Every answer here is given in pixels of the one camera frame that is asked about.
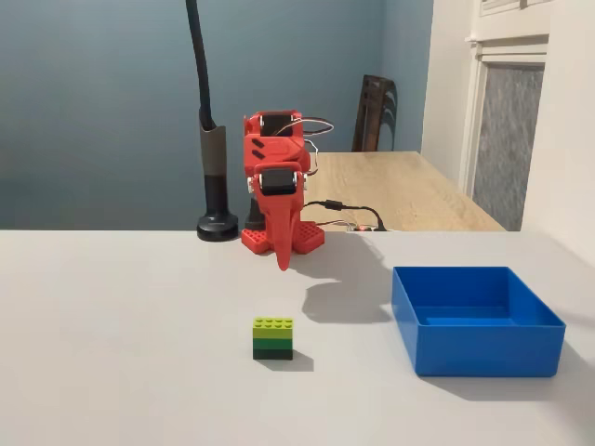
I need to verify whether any white framed frosted door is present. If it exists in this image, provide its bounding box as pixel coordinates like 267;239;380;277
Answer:
457;0;554;232

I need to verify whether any black gooseneck stand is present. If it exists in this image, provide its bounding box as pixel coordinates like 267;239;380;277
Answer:
184;0;241;243

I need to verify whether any short servo wire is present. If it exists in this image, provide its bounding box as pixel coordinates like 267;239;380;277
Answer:
304;140;323;178

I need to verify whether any blue plastic bin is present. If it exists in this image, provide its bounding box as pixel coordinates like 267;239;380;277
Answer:
390;265;567;378

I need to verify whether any dark brown chair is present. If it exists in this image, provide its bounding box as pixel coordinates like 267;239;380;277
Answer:
350;73;399;153

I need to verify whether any light wooden table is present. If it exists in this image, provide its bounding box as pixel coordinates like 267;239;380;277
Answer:
301;151;508;232

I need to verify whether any green lego brick stack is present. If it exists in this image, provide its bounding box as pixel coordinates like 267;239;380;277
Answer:
252;316;296;361

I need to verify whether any black power cable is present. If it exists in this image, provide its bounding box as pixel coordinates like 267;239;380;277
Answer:
304;198;388;232

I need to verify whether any long servo wire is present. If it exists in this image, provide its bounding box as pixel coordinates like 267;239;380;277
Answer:
291;115;336;139

